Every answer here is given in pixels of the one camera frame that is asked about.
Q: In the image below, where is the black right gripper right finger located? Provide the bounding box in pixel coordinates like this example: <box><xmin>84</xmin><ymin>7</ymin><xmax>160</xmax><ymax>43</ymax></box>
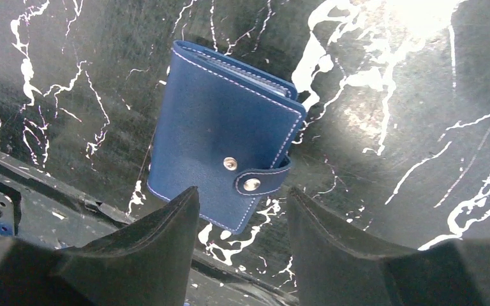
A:
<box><xmin>287</xmin><ymin>187</ymin><xmax>490</xmax><ymax>305</ymax></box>

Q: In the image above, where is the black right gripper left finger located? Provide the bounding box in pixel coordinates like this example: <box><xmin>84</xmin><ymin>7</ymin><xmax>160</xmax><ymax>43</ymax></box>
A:
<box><xmin>0</xmin><ymin>186</ymin><xmax>200</xmax><ymax>305</ymax></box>

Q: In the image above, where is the blue leather card holder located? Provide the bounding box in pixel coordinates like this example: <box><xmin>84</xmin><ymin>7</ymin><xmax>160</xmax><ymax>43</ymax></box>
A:
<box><xmin>147</xmin><ymin>40</ymin><xmax>307</xmax><ymax>234</ymax></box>

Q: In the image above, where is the black marbled table mat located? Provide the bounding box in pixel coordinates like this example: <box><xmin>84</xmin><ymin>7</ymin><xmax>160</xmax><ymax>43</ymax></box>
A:
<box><xmin>0</xmin><ymin>1</ymin><xmax>490</xmax><ymax>305</ymax></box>

